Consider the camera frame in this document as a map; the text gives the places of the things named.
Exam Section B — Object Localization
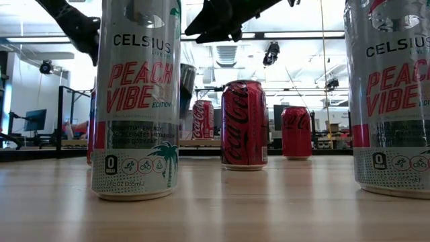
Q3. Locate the grey ceiling air vent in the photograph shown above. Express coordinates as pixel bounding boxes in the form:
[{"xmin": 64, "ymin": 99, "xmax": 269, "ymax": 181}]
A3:
[{"xmin": 216, "ymin": 45, "xmax": 238, "ymax": 68}]

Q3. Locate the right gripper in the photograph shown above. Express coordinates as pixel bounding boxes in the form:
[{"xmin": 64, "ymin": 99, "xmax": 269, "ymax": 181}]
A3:
[{"xmin": 184, "ymin": 0, "xmax": 283, "ymax": 44}]

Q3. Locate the red cola can white script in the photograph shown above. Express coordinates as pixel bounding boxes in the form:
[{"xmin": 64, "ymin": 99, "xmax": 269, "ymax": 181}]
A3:
[{"xmin": 191, "ymin": 99, "xmax": 215, "ymax": 141}]

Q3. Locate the person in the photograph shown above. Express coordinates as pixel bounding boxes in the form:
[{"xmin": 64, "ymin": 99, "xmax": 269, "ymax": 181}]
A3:
[{"xmin": 62, "ymin": 120, "xmax": 90, "ymax": 140}]

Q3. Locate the black computer monitor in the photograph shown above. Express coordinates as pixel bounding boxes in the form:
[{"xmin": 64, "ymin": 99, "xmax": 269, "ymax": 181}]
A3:
[
  {"xmin": 272, "ymin": 104, "xmax": 285, "ymax": 131},
  {"xmin": 23, "ymin": 109, "xmax": 48, "ymax": 132}
]

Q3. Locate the red cola can black script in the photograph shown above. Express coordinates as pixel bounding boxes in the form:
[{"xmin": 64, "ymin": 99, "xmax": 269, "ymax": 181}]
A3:
[
  {"xmin": 220, "ymin": 79, "xmax": 269, "ymax": 171},
  {"xmin": 280, "ymin": 106, "xmax": 313, "ymax": 161}
]

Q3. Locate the thin yellow pole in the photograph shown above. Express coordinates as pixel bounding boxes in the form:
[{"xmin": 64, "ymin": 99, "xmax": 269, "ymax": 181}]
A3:
[{"xmin": 318, "ymin": 0, "xmax": 333, "ymax": 149}]

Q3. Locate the Celsius can black lid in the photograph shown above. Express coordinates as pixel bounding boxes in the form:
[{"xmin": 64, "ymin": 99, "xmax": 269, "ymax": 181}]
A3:
[
  {"xmin": 344, "ymin": 0, "xmax": 430, "ymax": 200},
  {"xmin": 91, "ymin": 0, "xmax": 182, "ymax": 202}
]

